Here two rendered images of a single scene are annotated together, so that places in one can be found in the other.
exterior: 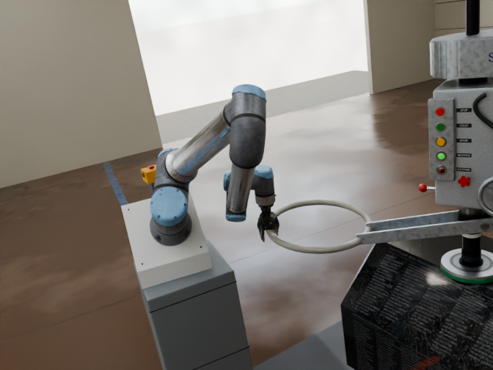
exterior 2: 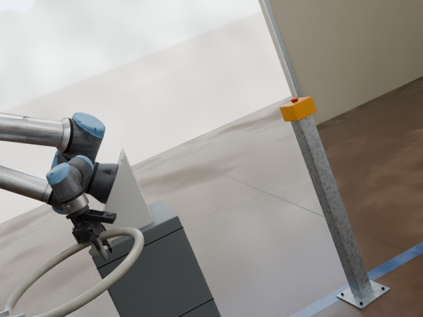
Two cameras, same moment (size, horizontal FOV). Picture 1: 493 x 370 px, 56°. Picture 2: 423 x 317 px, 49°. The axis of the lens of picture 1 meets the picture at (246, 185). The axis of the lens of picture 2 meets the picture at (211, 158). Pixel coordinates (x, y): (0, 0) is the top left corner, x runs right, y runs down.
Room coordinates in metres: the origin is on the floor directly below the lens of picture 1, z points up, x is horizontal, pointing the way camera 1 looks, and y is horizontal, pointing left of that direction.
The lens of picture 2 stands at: (2.61, -1.68, 1.42)
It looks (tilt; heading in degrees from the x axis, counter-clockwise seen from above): 11 degrees down; 96
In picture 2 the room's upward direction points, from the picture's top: 22 degrees counter-clockwise
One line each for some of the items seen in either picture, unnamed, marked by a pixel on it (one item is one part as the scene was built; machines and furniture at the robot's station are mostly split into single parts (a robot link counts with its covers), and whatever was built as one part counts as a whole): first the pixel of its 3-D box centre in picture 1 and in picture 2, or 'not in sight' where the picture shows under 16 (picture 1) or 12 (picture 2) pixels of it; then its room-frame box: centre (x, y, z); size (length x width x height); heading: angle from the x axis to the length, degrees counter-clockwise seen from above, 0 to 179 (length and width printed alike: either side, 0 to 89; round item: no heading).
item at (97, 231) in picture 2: (266, 215); (84, 223); (1.93, -0.07, 1.03); 0.09 x 0.08 x 0.12; 171
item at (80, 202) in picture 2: (265, 197); (75, 204); (1.93, -0.08, 1.12); 0.10 x 0.09 x 0.05; 81
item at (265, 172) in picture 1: (263, 180); (64, 182); (1.93, -0.08, 1.20); 0.10 x 0.09 x 0.12; 80
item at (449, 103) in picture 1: (442, 140); not in sight; (1.47, -0.68, 1.40); 0.08 x 0.03 x 0.28; 51
